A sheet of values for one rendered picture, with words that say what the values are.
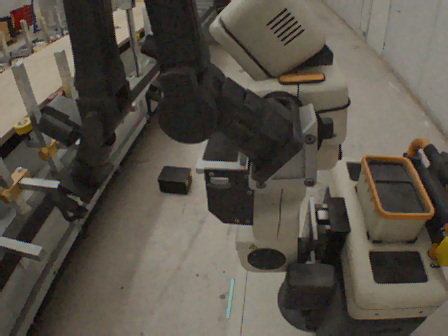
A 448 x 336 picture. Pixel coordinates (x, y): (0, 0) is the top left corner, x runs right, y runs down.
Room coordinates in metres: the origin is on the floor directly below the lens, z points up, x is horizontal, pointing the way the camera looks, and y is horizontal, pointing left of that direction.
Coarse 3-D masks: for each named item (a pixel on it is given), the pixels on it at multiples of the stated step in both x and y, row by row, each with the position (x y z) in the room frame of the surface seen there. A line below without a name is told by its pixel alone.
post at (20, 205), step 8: (0, 160) 0.66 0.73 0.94; (0, 168) 0.65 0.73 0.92; (0, 176) 0.64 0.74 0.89; (8, 176) 0.66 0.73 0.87; (0, 184) 0.64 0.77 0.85; (8, 184) 0.64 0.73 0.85; (16, 200) 0.64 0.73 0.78; (24, 200) 0.67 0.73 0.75; (16, 208) 0.64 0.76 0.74; (24, 208) 0.65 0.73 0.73
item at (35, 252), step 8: (0, 240) 0.43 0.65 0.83; (8, 240) 0.43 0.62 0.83; (16, 240) 0.44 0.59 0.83; (0, 248) 0.42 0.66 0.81; (8, 248) 0.41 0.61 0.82; (16, 248) 0.41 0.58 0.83; (24, 248) 0.41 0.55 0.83; (32, 248) 0.41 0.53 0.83; (40, 248) 0.42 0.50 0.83; (24, 256) 0.40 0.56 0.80; (32, 256) 0.40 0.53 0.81; (40, 256) 0.40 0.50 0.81
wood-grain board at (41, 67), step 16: (128, 32) 2.34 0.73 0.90; (48, 48) 2.18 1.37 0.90; (64, 48) 2.10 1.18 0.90; (32, 64) 1.80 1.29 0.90; (48, 64) 1.74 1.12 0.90; (0, 80) 1.58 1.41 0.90; (32, 80) 1.48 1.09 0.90; (48, 80) 1.44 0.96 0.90; (0, 96) 1.30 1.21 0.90; (16, 96) 1.27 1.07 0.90; (0, 112) 1.10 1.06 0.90; (16, 112) 1.08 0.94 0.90; (0, 128) 0.94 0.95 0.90; (0, 144) 0.85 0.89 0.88
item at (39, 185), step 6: (24, 180) 0.69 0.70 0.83; (30, 180) 0.69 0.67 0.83; (36, 180) 0.69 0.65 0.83; (42, 180) 0.69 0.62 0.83; (24, 186) 0.67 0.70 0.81; (30, 186) 0.67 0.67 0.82; (36, 186) 0.67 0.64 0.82; (42, 186) 0.66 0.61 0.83; (48, 186) 0.66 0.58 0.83; (54, 186) 0.66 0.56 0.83; (48, 192) 0.66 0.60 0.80; (54, 192) 0.66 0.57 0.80
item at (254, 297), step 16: (240, 272) 0.69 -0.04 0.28; (256, 272) 0.68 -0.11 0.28; (240, 288) 0.61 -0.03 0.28; (256, 288) 0.60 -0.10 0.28; (272, 288) 0.60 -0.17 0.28; (240, 304) 0.54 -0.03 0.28; (256, 304) 0.53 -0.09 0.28; (272, 304) 0.53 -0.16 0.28; (240, 320) 0.47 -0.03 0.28; (256, 320) 0.46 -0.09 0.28; (272, 320) 0.46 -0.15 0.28; (288, 320) 0.45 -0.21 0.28; (304, 320) 0.45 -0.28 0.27
